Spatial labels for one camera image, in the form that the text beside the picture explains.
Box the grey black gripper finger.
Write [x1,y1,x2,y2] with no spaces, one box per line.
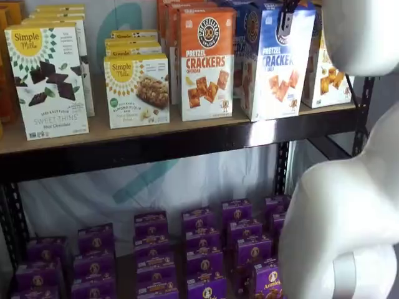
[277,11,294,38]

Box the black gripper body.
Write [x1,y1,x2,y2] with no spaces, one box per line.
[280,0,302,14]

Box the blue white pretzel crackers box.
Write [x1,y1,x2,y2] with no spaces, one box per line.
[214,0,281,8]
[232,2,266,116]
[248,2,316,123]

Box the yellow white pretzel crackers box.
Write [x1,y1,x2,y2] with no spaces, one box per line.
[300,6,357,109]

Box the orange cheddar pretzel crackers box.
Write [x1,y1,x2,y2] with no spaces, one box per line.
[157,0,206,47]
[165,2,219,105]
[176,6,237,122]

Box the Simple Mills almond bars box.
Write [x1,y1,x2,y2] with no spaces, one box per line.
[110,29,159,41]
[103,53,171,130]
[105,37,160,49]
[104,45,163,59]

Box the purple Annie's snack box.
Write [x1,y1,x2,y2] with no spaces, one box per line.
[228,219,264,245]
[77,223,116,255]
[15,258,65,289]
[221,199,252,222]
[137,283,180,299]
[27,237,68,262]
[232,263,283,299]
[185,229,221,252]
[264,195,291,219]
[74,252,117,281]
[186,275,228,299]
[186,249,224,278]
[11,285,62,299]
[136,268,177,289]
[135,249,175,272]
[236,238,273,265]
[182,207,216,233]
[71,278,118,299]
[134,211,169,239]
[270,213,287,239]
[133,236,171,255]

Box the wooden metal shelf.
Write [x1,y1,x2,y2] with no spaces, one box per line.
[0,73,378,299]

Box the Simple Mills Sweet Thins box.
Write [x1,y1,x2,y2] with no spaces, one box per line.
[37,3,85,10]
[4,21,90,141]
[29,11,85,20]
[33,7,85,15]
[21,17,95,118]

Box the wooden shelf board with crackers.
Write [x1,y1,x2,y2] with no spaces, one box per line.
[0,73,362,156]

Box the yellow orange snack box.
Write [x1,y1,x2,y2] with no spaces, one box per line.
[6,0,26,26]

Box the white backdrop with teal logo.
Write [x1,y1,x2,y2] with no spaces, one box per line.
[17,0,312,250]

